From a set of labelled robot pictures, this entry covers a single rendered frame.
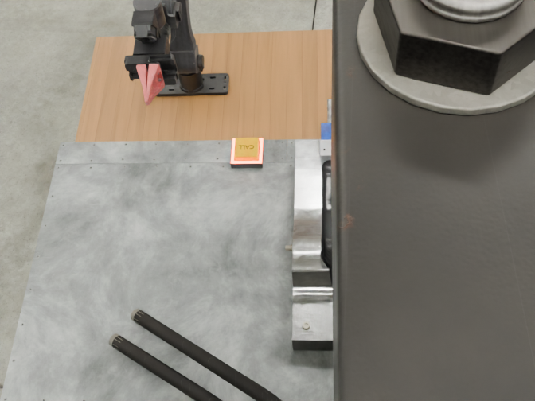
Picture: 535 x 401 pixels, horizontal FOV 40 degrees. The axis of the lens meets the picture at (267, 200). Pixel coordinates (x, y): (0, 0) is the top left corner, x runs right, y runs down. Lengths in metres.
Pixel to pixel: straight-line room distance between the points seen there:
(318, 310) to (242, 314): 0.18
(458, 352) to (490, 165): 0.10
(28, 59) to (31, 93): 0.20
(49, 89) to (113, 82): 1.20
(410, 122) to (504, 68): 0.05
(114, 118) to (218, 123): 0.28
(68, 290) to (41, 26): 1.99
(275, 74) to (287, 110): 0.13
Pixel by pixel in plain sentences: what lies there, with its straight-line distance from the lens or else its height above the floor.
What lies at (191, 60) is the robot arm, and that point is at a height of 0.94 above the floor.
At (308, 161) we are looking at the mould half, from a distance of 1.74.
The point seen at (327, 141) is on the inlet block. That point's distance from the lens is 1.72.
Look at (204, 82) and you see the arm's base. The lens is 2.04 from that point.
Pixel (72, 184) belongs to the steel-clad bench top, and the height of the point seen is 0.80.
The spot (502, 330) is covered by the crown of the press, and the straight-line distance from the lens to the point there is 0.34.
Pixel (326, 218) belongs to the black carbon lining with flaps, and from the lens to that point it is 1.66.
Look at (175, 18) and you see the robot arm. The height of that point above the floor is 1.21.
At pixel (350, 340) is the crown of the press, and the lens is 0.33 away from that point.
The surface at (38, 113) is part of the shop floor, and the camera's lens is 3.22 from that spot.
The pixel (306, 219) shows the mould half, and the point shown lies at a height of 0.89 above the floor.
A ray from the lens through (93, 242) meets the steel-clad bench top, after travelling 1.82.
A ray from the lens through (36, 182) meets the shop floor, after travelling 3.00.
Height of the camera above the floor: 2.31
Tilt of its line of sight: 57 degrees down
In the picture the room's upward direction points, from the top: 7 degrees counter-clockwise
